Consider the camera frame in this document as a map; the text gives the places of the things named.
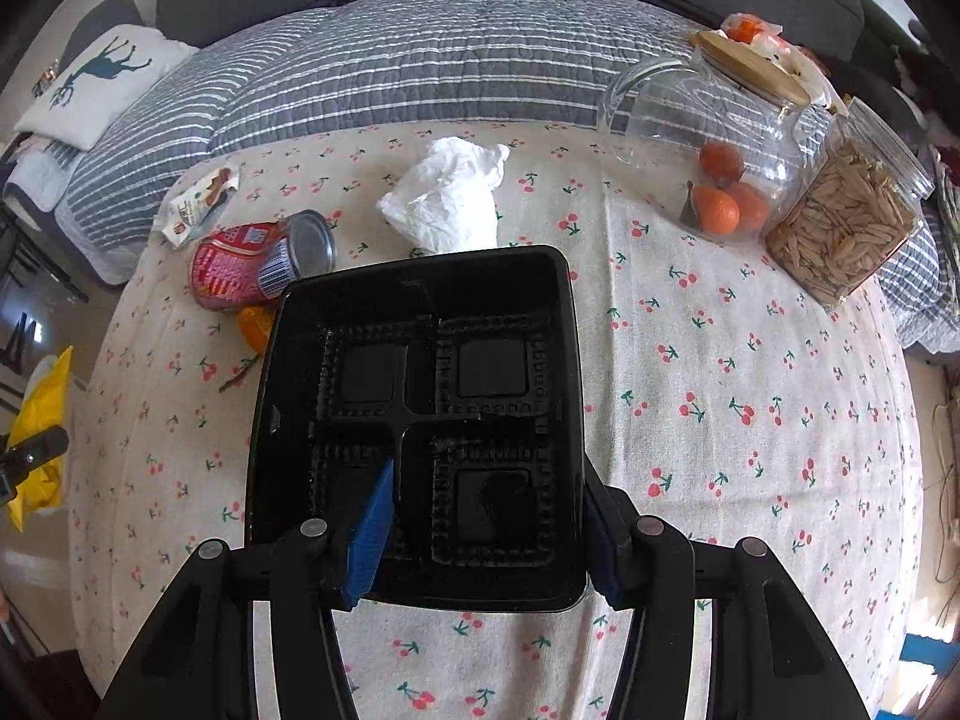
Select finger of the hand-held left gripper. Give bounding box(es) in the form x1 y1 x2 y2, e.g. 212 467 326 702
0 426 68 503

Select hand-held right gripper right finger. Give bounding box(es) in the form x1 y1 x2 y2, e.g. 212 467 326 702
581 465 875 720

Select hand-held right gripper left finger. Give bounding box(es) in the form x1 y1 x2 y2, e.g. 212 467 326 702
97 457 398 720

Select yellow snack package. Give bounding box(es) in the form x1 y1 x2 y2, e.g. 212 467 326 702
7 347 76 533

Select black plastic tray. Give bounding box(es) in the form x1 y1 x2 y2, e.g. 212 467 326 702
246 244 588 612

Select cherry print tablecloth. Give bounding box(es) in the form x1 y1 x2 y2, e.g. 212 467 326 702
67 120 922 720

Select orange peel piece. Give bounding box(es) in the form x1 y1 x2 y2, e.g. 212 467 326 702
236 304 278 353

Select pink red can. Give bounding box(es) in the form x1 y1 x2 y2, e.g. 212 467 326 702
190 210 337 312

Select small snack wrapper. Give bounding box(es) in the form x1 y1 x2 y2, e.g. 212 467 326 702
161 163 241 248

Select white crumpled tissue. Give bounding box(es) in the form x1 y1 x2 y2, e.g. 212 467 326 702
377 136 511 252

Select white deer print pillow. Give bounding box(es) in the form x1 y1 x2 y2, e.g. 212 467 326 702
13 24 200 151

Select small orange fruit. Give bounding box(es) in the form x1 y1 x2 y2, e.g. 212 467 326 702
731 181 772 233
691 186 740 235
700 141 746 185

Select clear jar of seeds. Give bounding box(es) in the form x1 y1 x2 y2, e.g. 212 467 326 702
765 97 937 308

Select glass jar with bamboo lid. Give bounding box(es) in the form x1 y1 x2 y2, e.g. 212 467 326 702
598 30 833 245

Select grey striped quilt cover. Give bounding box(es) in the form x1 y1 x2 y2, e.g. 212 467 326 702
4 0 960 353

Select orange white packet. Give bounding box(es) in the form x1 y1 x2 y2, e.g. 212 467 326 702
720 13 788 53

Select pile of clothes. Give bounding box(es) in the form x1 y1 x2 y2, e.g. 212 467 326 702
862 11 960 218

